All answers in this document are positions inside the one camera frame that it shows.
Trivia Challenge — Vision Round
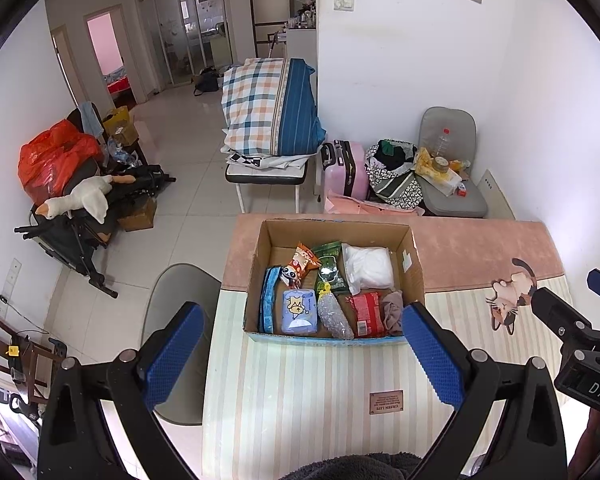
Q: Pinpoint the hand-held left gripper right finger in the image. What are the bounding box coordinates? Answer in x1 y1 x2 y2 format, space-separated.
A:
401 301 569 480

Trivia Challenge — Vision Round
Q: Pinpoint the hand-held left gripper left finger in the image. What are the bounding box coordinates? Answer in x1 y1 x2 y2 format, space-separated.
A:
36 301 205 480

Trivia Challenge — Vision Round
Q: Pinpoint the purple cloth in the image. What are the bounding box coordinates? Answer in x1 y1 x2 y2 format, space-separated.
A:
380 290 406 337

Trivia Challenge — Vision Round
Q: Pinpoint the red snack packet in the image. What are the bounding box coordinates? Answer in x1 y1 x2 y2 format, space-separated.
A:
349 291 387 338

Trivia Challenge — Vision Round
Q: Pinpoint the clear bubble wrap bag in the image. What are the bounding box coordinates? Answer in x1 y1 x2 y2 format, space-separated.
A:
316 292 356 340

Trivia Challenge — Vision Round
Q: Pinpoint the long blue pouch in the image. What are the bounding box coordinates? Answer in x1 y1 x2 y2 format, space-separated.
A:
260 266 286 334

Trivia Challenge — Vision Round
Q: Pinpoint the white plastic bag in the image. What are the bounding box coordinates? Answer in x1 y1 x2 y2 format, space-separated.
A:
341 244 396 291

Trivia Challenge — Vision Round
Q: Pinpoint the blue tissue pack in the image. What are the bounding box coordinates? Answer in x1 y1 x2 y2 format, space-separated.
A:
281 288 319 336

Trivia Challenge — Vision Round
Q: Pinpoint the green snack packet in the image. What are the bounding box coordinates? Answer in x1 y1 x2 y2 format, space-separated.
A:
311 241 364 295

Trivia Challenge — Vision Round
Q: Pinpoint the orange panda snack packet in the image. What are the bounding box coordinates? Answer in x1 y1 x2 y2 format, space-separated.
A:
279 242 322 290

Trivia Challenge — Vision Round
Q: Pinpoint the person's right forearm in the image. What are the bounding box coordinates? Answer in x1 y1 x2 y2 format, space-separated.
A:
568 407 600 480

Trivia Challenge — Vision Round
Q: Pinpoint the empty grey chair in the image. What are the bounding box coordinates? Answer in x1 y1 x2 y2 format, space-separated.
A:
141 263 222 426

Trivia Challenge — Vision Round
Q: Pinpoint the brown mat label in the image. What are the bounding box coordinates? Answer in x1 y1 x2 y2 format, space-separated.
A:
369 390 405 415

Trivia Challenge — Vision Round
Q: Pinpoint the white board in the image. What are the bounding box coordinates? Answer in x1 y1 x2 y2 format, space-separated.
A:
480 169 516 221

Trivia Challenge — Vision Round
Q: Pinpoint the dark fleece clothing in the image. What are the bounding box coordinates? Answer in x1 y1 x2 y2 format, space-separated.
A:
280 452 427 480

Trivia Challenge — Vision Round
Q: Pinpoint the wooden chair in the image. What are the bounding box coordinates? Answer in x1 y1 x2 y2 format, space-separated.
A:
0 299 69 407

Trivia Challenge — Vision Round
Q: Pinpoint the brown cardboard box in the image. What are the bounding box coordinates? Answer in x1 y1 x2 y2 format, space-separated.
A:
115 197 159 233

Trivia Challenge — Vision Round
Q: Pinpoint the black folding stroller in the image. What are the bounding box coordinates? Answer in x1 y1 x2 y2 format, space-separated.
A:
13 164 177 299

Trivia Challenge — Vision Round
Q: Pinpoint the grey cushioned chair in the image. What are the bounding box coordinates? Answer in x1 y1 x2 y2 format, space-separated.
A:
419 106 489 219

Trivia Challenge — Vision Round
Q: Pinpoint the pink cloth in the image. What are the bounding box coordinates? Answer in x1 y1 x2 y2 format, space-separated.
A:
326 192 424 216

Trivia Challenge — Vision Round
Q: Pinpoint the white goose plush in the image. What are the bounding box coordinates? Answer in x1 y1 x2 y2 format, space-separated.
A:
35 175 131 224

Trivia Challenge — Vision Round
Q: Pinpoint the patterned tote bag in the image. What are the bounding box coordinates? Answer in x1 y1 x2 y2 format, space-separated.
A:
364 138 426 211

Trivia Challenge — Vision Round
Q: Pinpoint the yellow plastic bag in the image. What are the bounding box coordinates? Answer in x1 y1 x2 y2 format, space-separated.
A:
413 147 464 184

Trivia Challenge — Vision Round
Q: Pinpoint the white metal bench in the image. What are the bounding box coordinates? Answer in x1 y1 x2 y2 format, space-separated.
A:
224 157 314 214

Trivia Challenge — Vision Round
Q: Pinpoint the clear plastic bottle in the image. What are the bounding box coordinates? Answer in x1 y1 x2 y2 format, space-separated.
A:
432 128 454 161

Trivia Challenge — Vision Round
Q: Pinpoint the pink suitcase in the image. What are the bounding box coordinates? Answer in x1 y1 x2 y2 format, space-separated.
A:
320 140 369 201

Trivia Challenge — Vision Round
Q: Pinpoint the white folded bedding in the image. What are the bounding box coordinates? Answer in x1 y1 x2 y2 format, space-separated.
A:
220 145 311 169

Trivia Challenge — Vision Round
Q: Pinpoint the orange plastic bag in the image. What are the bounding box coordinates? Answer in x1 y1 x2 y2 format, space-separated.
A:
18 119 104 206

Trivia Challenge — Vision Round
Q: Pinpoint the light blue cloth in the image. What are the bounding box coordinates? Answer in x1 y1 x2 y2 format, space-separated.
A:
79 101 105 139

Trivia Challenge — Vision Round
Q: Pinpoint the plaid quilt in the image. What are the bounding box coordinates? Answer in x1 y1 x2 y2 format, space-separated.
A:
222 57 289 156

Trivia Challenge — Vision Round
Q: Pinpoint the blue striped quilt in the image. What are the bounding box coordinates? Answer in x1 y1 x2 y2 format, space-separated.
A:
275 57 327 156

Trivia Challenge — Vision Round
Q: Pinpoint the black bag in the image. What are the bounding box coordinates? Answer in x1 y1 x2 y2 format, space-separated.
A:
193 67 221 96

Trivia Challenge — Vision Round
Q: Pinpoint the glass sliding door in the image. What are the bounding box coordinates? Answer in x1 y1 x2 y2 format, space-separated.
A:
135 0 236 98

